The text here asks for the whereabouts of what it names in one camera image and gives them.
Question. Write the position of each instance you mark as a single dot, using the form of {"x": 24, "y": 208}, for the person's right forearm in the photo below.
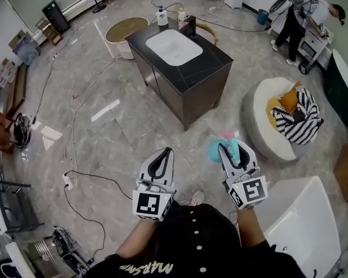
{"x": 250, "y": 227}

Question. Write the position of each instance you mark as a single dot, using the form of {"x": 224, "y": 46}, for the wicker chair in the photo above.
{"x": 210, "y": 32}

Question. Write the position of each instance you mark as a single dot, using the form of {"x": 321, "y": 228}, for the person's white shoe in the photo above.
{"x": 197, "y": 197}

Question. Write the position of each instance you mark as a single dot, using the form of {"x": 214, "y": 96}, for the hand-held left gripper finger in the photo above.
{"x": 146, "y": 166}
{"x": 169, "y": 169}

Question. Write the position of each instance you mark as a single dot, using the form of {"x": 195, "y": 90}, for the white pump soap bottle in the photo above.
{"x": 161, "y": 17}

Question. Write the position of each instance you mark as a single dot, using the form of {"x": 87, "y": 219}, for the small wooden rack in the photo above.
{"x": 49, "y": 32}

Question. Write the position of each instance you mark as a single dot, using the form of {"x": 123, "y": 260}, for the black backpack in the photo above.
{"x": 22, "y": 132}

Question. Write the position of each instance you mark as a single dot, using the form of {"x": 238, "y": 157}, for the round beige coffee table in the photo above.
{"x": 124, "y": 32}

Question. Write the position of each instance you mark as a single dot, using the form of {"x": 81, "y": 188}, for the dark vanity cabinet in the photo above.
{"x": 197, "y": 82}

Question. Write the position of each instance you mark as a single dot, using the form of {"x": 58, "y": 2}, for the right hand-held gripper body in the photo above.
{"x": 249, "y": 191}

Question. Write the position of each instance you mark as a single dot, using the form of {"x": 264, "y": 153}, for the black metal rack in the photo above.
{"x": 14, "y": 201}

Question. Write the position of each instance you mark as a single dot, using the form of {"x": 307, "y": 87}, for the long wooden shelf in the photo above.
{"x": 17, "y": 88}

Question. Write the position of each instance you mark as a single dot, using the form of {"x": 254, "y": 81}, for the person's left forearm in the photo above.
{"x": 139, "y": 236}

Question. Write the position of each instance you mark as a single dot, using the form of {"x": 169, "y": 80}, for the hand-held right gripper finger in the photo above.
{"x": 251, "y": 159}
{"x": 226, "y": 164}

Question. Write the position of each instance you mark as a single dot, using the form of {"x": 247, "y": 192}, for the person's black shirt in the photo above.
{"x": 208, "y": 242}

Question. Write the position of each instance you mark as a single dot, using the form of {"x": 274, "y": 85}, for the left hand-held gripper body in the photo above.
{"x": 150, "y": 203}

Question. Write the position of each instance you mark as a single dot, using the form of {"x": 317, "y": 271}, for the white power strip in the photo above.
{"x": 212, "y": 9}
{"x": 69, "y": 181}

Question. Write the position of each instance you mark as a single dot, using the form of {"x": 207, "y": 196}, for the black white striped blanket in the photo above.
{"x": 303, "y": 123}

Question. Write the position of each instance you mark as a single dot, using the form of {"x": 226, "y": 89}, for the blue waste bin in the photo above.
{"x": 262, "y": 16}

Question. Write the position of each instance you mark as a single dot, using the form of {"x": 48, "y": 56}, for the white bathtub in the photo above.
{"x": 304, "y": 227}

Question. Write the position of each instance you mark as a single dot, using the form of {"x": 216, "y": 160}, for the white side cabinet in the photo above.
{"x": 313, "y": 49}

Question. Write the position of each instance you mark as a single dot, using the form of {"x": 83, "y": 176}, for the brown wooden chair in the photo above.
{"x": 0, "y": 132}

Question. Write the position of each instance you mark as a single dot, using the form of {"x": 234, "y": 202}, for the white sink basin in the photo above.
{"x": 174, "y": 46}

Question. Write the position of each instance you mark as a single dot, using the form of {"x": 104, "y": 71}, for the framed picture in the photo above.
{"x": 24, "y": 49}

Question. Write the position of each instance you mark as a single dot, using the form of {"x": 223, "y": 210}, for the white round armchair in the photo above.
{"x": 258, "y": 120}

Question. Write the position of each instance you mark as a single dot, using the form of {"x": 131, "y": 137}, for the black faucet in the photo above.
{"x": 190, "y": 26}

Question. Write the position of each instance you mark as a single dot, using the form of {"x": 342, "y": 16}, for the black box appliance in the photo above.
{"x": 55, "y": 16}

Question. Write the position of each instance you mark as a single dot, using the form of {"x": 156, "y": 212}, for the yellow cushion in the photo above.
{"x": 290, "y": 100}

